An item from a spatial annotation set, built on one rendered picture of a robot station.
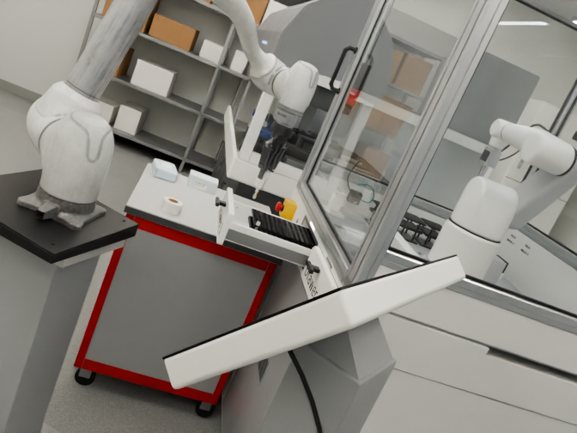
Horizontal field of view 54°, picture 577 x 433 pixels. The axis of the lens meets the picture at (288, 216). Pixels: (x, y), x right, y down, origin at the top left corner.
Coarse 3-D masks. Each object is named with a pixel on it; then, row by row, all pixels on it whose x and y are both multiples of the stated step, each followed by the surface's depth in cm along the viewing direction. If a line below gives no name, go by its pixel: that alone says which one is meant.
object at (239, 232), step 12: (240, 204) 198; (240, 216) 200; (276, 216) 201; (240, 228) 176; (228, 240) 176; (240, 240) 177; (252, 240) 177; (264, 240) 178; (276, 240) 178; (264, 252) 179; (276, 252) 179; (288, 252) 180; (300, 252) 180; (300, 264) 181
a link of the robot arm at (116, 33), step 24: (120, 0) 156; (144, 0) 157; (120, 24) 157; (96, 48) 158; (120, 48) 160; (72, 72) 160; (96, 72) 159; (48, 96) 159; (72, 96) 158; (96, 96) 163; (48, 120) 156
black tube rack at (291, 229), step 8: (248, 216) 197; (264, 216) 193; (272, 216) 196; (264, 224) 184; (272, 224) 188; (280, 224) 192; (288, 224) 196; (296, 224) 200; (264, 232) 187; (272, 232) 181; (280, 232) 183; (288, 232) 188; (296, 232) 191; (304, 232) 195; (288, 240) 190; (296, 240) 183; (304, 240) 186; (312, 240) 190; (312, 248) 191
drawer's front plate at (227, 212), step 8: (232, 192) 193; (224, 200) 194; (232, 200) 185; (224, 208) 186; (232, 208) 177; (224, 216) 179; (232, 216) 172; (224, 224) 173; (216, 232) 184; (224, 232) 173; (216, 240) 177
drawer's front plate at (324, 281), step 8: (312, 256) 174; (320, 256) 167; (312, 264) 171; (320, 264) 163; (304, 272) 175; (320, 272) 160; (328, 272) 156; (304, 280) 173; (320, 280) 158; (328, 280) 152; (312, 288) 163; (320, 288) 156; (328, 288) 150; (336, 288) 149; (312, 296) 160
